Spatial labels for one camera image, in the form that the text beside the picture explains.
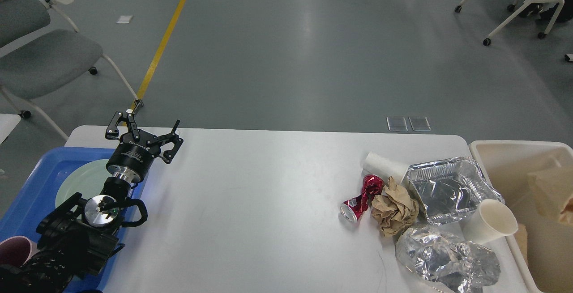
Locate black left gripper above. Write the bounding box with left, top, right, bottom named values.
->
left=106, top=111, right=184, bottom=183

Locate light green plate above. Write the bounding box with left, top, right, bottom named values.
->
left=55, top=159, right=112, bottom=208

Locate crushed red can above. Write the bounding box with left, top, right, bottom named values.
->
left=340, top=174, right=385, bottom=222

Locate brown paper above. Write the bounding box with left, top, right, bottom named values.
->
left=371, top=176, right=419, bottom=237

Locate aluminium foil tray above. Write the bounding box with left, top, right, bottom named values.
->
left=405, top=157, right=505, bottom=225

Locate aluminium foil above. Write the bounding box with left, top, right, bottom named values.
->
left=395, top=224, right=501, bottom=293

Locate white paper cup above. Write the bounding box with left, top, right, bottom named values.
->
left=362, top=152, right=409, bottom=184
left=462, top=199, right=518, bottom=245

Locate brown paper bag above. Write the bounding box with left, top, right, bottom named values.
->
left=527, top=165, right=573, bottom=226

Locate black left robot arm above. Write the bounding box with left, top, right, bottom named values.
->
left=1, top=111, right=184, bottom=293

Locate grey chair left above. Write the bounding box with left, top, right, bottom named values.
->
left=0, top=0, right=134, bottom=139

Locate pink mug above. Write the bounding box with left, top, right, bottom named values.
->
left=0, top=236, right=39, bottom=267

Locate grey floor plate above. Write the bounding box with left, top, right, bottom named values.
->
left=409, top=116, right=432, bottom=132
left=386, top=116, right=409, bottom=132

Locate beige plastic bin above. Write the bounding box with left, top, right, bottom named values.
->
left=470, top=140, right=572, bottom=293

